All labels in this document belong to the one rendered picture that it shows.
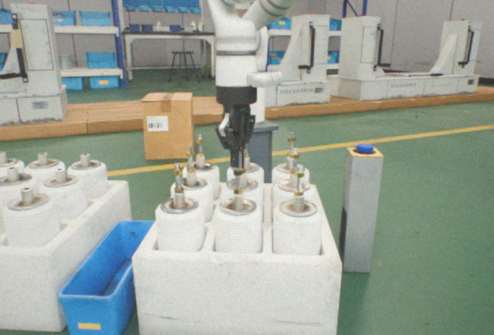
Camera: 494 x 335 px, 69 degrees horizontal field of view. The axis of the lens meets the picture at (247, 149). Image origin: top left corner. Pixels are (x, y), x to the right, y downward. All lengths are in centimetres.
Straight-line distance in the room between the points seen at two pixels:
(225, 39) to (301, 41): 257
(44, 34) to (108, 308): 211
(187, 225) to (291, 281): 22
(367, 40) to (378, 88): 44
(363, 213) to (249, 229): 34
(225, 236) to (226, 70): 31
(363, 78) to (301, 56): 63
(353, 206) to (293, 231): 26
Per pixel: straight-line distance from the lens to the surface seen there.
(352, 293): 94
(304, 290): 73
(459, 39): 440
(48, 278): 83
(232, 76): 62
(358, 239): 96
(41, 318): 90
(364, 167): 89
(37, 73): 267
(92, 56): 572
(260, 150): 122
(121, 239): 102
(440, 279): 106
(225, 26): 63
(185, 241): 72
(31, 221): 83
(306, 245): 71
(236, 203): 71
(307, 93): 306
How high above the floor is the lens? 56
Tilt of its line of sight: 16 degrees down
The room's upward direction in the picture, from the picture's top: straight up
